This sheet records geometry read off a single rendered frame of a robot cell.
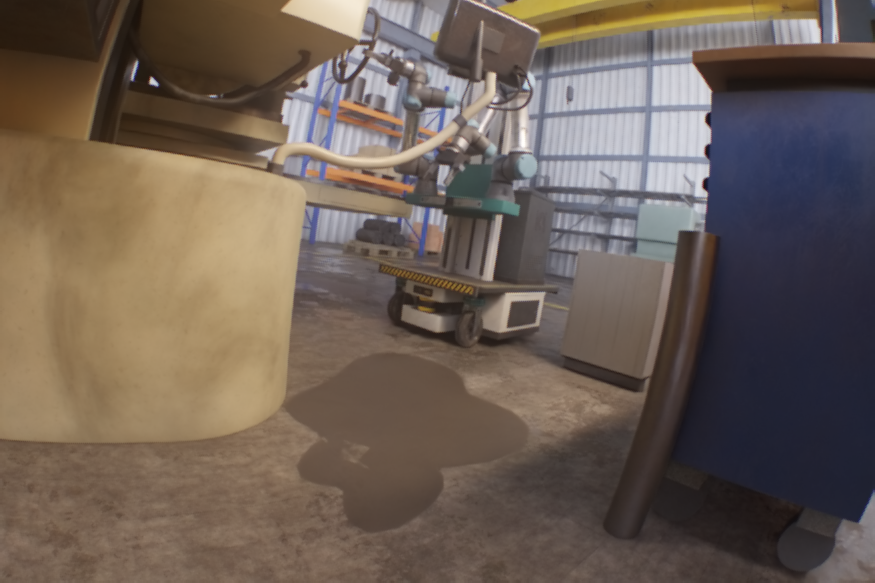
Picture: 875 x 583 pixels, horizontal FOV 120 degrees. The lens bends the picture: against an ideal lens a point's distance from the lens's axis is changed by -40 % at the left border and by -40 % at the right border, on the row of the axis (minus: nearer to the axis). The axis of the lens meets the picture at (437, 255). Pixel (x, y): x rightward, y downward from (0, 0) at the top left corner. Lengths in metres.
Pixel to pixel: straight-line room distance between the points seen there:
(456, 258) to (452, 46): 1.39
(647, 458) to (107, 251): 1.05
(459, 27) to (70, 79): 1.06
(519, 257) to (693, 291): 1.66
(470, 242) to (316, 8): 1.57
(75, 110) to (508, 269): 2.08
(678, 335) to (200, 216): 0.89
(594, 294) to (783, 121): 1.26
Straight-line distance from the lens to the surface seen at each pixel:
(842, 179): 0.83
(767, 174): 0.83
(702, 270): 0.74
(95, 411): 0.95
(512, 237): 2.33
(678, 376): 0.75
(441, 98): 1.80
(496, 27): 1.41
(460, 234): 2.39
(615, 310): 1.83
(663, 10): 9.79
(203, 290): 0.87
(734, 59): 0.86
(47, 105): 0.99
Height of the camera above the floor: 0.51
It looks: 2 degrees down
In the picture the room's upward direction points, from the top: 9 degrees clockwise
